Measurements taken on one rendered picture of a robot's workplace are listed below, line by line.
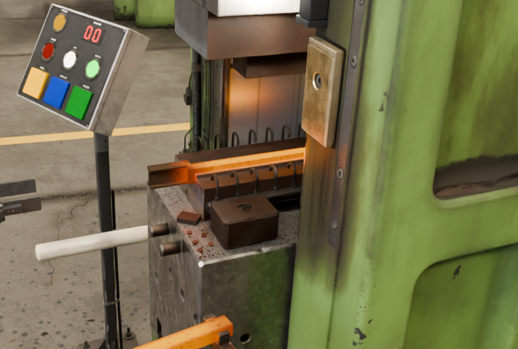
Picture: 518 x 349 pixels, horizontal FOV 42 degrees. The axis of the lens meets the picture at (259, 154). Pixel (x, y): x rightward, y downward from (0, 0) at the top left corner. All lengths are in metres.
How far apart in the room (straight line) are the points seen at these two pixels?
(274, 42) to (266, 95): 0.36
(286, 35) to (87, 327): 1.58
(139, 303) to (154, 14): 3.99
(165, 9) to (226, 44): 5.01
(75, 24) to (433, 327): 1.19
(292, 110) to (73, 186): 1.99
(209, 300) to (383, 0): 0.69
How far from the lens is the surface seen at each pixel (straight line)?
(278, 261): 1.39
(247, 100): 1.66
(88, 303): 2.73
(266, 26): 1.32
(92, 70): 1.81
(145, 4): 6.28
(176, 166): 1.44
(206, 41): 1.28
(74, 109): 1.82
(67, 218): 3.27
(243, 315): 1.43
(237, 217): 1.33
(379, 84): 1.04
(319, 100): 1.15
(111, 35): 1.80
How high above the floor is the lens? 1.67
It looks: 26 degrees down
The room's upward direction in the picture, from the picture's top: 3 degrees clockwise
